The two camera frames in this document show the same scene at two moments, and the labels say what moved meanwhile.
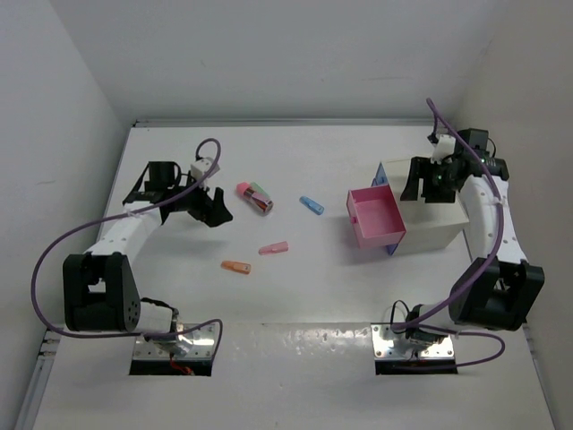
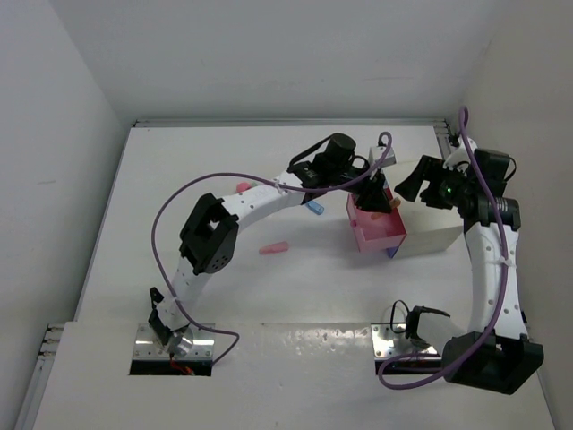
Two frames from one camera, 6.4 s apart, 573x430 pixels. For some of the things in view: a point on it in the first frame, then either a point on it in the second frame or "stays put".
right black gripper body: [436, 184] stays put
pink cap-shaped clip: [273, 248] stays put
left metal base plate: [199, 345] stays put
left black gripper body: [200, 210] -> [362, 191]
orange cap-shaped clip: [241, 268] -> [395, 202]
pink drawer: [376, 216] stays put
